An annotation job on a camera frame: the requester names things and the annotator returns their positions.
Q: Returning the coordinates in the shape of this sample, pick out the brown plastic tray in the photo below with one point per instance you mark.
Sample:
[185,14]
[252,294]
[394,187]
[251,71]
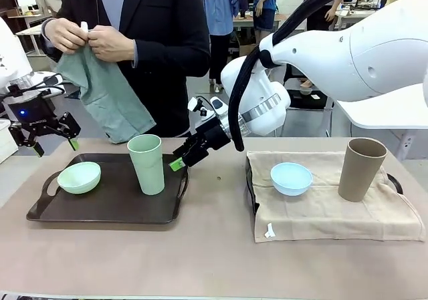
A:
[113,206]

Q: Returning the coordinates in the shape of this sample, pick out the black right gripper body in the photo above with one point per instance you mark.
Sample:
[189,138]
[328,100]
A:
[210,136]

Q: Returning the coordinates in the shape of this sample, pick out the white side table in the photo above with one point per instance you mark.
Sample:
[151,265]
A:
[384,116]

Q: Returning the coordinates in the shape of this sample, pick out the green bowl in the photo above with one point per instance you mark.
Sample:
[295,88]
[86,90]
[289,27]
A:
[79,178]

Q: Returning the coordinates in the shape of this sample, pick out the black plastic tray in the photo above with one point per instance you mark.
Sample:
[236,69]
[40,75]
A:
[250,186]

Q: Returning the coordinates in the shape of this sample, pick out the person's left hand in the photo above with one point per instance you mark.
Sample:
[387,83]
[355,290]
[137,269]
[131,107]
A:
[110,44]

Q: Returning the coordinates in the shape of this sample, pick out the bystander in blue shirt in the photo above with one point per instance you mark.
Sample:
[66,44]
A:
[217,12]

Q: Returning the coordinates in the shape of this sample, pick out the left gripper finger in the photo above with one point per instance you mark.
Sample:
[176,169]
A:
[68,126]
[25,136]

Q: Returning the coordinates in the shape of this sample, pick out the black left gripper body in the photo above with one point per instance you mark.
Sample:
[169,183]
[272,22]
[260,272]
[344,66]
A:
[31,113]

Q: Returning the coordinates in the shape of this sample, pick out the bystander in dark clothes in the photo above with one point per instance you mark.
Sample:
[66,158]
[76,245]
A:
[322,16]

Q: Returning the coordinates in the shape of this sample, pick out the beige cloth mat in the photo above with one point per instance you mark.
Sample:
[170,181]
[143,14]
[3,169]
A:
[334,213]

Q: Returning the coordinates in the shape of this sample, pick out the white box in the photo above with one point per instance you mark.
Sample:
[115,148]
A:
[6,143]

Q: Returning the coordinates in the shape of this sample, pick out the person's right hand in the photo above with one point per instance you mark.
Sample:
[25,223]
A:
[65,36]

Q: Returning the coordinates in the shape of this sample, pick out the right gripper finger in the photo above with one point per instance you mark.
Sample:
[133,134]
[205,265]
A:
[180,163]
[185,146]

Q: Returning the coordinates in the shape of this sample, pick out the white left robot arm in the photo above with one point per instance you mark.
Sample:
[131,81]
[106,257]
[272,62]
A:
[10,56]

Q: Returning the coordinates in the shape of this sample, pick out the person's left forearm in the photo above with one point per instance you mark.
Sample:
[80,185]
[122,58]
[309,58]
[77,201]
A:
[167,59]

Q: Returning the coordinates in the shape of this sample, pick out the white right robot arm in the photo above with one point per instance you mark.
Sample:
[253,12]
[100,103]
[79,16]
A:
[368,52]

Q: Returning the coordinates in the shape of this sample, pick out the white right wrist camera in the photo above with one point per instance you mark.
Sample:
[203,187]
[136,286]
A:
[215,104]

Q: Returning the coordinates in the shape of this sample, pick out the green cloth mat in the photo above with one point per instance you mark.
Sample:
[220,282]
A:
[110,99]

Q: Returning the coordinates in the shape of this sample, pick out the person's right forearm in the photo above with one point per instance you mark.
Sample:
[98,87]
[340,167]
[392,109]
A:
[45,44]

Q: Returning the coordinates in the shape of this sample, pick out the person in dark jacket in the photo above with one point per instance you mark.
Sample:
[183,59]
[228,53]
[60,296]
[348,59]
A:
[160,12]

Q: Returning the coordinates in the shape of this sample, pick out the brown cup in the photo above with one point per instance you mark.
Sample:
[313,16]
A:
[359,176]

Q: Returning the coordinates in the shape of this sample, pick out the bystander in red top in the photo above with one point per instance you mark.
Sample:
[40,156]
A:
[265,2]

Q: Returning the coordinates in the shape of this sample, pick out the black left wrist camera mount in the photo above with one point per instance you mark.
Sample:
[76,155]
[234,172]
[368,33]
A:
[16,87]

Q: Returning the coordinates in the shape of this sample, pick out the light blue bowl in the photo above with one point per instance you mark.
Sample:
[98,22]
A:
[291,179]

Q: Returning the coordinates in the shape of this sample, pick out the green cup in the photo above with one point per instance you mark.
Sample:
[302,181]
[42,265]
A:
[148,169]

